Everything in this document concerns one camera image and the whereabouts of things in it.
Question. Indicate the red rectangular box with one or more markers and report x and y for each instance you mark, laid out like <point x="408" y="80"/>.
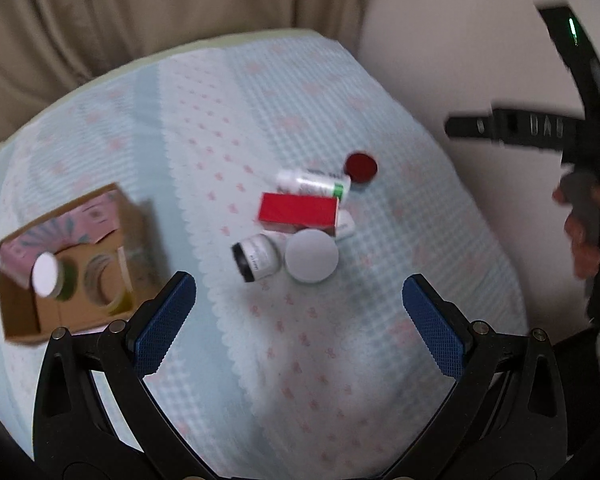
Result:
<point x="297" y="212"/>

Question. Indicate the white bottle with green label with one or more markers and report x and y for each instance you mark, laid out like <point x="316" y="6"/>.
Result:
<point x="312" y="183"/>

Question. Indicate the light blue printed blanket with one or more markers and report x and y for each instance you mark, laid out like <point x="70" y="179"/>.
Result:
<point x="305" y="360"/>

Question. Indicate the green jar with white lid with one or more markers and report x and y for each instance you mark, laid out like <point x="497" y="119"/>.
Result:
<point x="47" y="272"/>

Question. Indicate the cardboard box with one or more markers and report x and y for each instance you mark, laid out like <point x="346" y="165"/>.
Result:
<point x="25" y="310"/>

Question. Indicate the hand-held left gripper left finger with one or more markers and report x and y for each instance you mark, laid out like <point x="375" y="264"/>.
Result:
<point x="164" y="321"/>

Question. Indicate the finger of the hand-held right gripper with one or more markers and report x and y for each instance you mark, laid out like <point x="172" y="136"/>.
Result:
<point x="510" y="127"/>

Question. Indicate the pink patterned box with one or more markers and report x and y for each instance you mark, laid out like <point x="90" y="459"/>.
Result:
<point x="40" y="240"/>

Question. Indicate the small white bottle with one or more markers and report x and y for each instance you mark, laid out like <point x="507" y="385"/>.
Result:
<point x="345" y="224"/>

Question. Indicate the cream mattress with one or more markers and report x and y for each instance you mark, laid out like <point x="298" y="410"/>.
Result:
<point x="280" y="34"/>

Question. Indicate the beige curtain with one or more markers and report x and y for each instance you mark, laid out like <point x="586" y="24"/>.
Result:
<point x="130" y="5"/>

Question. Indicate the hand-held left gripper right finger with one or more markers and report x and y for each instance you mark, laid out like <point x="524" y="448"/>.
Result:
<point x="432" y="327"/>

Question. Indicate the person's right hand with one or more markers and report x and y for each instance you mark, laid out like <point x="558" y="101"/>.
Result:
<point x="582" y="245"/>

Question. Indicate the white jar with black lid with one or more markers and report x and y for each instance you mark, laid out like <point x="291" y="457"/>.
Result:
<point x="260" y="255"/>

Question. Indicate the dark red round lid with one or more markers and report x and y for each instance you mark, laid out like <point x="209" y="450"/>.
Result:
<point x="360" y="166"/>

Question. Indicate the round white jar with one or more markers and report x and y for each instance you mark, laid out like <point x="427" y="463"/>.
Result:
<point x="311" y="256"/>

